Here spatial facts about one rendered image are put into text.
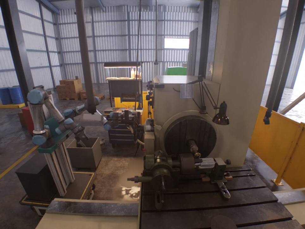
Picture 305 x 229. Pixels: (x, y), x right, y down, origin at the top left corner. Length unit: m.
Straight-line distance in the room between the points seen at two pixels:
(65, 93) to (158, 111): 8.29
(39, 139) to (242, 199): 1.94
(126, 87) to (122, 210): 2.73
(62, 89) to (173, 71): 6.54
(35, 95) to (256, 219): 2.06
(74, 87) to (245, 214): 8.81
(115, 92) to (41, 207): 2.65
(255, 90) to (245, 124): 0.40
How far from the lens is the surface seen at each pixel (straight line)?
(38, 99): 1.51
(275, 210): 1.64
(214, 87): 1.53
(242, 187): 1.68
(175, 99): 1.44
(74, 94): 9.14
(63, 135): 2.03
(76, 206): 1.82
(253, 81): 1.74
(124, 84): 3.61
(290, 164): 3.38
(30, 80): 6.02
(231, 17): 1.60
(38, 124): 1.62
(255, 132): 3.95
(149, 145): 1.53
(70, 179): 2.68
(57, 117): 1.70
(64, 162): 2.48
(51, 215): 1.91
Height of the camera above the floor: 2.10
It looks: 21 degrees down
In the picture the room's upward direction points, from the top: straight up
